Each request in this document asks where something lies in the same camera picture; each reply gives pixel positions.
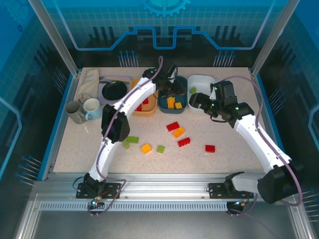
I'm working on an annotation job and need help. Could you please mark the white plastic container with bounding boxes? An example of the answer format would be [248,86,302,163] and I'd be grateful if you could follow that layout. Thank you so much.
[186,74,217,115]

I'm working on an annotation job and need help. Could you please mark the teal plastic container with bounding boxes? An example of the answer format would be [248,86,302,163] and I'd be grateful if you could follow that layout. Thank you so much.
[157,75,188,115]

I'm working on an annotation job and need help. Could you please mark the light blue mug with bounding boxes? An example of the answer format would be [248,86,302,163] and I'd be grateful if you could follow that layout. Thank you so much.
[82,98,103,121]

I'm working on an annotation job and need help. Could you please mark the small circuit board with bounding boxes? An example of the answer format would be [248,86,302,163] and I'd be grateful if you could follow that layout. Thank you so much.
[231,199,251,209]
[90,196,104,209]

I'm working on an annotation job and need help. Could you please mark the orange plastic container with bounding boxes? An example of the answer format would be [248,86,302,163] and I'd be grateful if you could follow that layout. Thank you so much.
[130,77,160,117]

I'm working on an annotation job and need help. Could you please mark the beige folded cloth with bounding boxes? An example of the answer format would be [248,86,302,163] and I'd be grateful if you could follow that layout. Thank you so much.
[76,69,101,102]

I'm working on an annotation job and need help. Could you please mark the long red lego brick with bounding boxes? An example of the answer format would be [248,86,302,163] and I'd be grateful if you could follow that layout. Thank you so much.
[177,136,191,148]

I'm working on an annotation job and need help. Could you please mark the black pan on tray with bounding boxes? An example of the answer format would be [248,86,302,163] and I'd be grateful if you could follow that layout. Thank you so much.
[97,75,135,106]

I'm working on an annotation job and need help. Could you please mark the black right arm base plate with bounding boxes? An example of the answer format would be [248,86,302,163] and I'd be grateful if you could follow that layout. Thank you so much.
[207,182,254,199]

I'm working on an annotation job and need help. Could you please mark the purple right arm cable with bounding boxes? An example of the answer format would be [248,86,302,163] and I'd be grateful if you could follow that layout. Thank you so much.
[221,76,304,218]

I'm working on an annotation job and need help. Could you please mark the blue table side rail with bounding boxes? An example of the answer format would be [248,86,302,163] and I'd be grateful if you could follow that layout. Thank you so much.
[37,73,76,181]
[253,72,294,181]

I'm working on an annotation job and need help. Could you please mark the black round pan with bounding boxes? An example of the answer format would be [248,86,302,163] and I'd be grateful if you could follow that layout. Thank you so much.
[102,80,128,101]

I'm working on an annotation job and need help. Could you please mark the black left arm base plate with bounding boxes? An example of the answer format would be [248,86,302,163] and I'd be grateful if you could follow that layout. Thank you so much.
[75,182,122,199]

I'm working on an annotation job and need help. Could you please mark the aluminium front rail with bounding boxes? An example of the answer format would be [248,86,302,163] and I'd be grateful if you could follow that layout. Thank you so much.
[32,172,301,200]

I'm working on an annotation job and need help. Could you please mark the grey metal front panel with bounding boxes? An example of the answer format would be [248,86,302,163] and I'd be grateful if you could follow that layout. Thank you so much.
[14,211,308,239]

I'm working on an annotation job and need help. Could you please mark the aluminium frame post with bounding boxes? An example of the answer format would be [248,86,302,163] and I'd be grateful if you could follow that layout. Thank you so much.
[250,0,305,77]
[27,0,82,78]

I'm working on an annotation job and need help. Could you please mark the slotted grey cable duct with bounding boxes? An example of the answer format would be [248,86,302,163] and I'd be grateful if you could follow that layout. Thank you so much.
[38,201,230,213]

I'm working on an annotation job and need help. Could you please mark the grey mug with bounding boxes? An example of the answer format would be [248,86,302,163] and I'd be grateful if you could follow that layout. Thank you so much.
[65,100,86,125]

